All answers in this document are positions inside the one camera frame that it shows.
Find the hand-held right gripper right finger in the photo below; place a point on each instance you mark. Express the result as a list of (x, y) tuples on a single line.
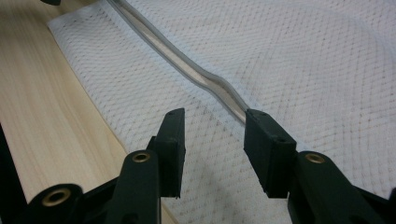
[(267, 155)]

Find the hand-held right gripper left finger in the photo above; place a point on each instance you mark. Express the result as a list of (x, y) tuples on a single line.
[(171, 149)]

